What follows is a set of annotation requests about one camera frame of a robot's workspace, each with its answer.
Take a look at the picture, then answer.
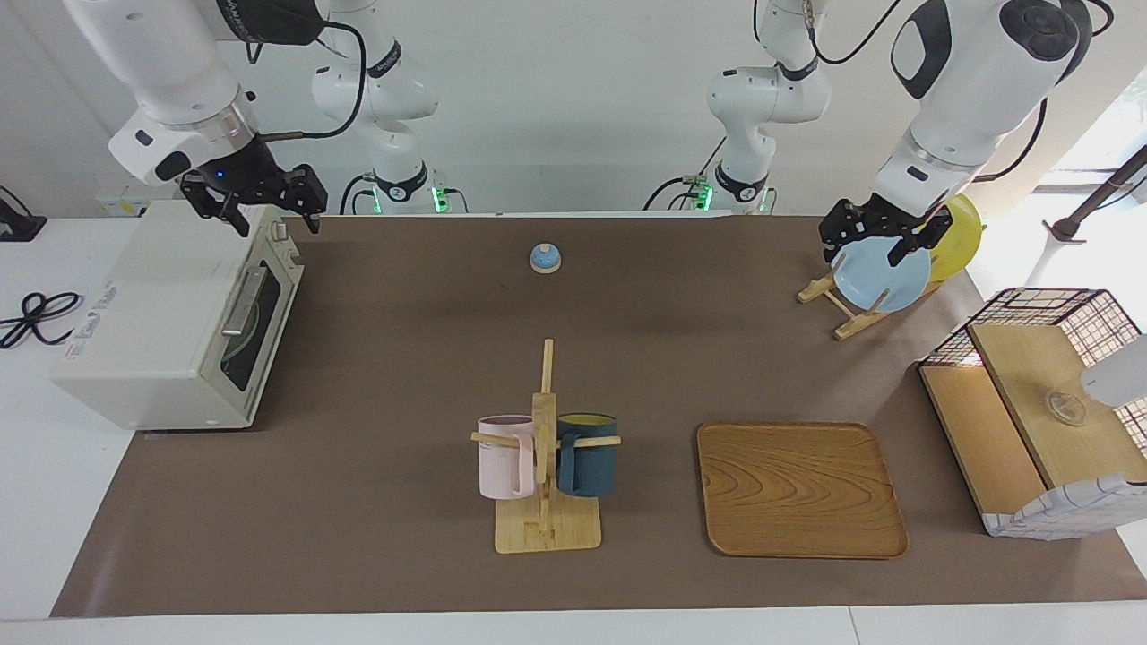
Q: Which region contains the wire and wood shelf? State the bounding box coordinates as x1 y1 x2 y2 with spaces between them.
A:
918 288 1147 540

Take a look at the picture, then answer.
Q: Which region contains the light blue plate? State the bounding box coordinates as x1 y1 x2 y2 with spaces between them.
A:
832 237 933 314

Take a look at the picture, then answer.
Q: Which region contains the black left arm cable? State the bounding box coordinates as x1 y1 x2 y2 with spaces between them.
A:
805 0 901 65

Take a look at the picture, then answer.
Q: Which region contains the blurred white object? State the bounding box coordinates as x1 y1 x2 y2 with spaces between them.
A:
1080 333 1147 409

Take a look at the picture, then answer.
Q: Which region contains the wooden mug rack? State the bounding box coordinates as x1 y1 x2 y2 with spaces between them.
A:
470 339 622 555

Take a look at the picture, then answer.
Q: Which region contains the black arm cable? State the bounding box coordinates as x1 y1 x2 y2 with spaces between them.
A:
805 0 901 65
242 18 368 144

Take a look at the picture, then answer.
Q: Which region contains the white toaster oven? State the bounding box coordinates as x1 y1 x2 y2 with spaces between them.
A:
49 199 306 433

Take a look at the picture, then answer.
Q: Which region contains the wooden serving tray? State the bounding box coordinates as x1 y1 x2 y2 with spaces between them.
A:
696 422 910 560

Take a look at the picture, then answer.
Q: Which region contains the black stand pole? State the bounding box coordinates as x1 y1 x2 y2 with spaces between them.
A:
1044 143 1147 243

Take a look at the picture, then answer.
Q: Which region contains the black clamp mount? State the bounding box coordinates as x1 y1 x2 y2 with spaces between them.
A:
0 185 47 243

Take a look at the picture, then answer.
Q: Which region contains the yellow plate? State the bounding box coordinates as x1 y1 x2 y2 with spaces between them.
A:
927 193 984 283

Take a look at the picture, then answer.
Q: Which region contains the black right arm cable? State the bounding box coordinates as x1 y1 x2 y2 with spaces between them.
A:
242 18 368 144

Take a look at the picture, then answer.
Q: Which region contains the pink mug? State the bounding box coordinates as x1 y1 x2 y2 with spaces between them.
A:
477 414 537 501

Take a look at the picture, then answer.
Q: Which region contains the wooden plate rack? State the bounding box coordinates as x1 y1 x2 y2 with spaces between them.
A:
797 253 942 341

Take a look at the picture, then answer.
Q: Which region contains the black base cable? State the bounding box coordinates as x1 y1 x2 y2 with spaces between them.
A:
339 172 382 216
643 136 729 212

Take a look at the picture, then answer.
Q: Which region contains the brown table mat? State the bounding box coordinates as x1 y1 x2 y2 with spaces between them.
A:
49 215 1147 619

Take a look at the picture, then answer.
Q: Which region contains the small clear glass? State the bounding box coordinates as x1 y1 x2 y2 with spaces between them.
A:
1044 391 1088 426

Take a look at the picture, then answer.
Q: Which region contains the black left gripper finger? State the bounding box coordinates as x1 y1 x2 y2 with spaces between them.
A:
818 202 857 267
887 208 953 266

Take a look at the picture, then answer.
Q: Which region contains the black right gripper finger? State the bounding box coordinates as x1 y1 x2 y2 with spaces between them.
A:
282 164 329 236
179 176 252 238

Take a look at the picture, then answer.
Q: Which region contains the looped black cable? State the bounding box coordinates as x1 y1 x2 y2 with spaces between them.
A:
0 291 83 350

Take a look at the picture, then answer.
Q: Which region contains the white wall socket box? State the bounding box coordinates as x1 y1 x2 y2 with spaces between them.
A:
94 184 153 218

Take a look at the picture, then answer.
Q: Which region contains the dark blue mug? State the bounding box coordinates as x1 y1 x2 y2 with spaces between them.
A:
556 412 619 499

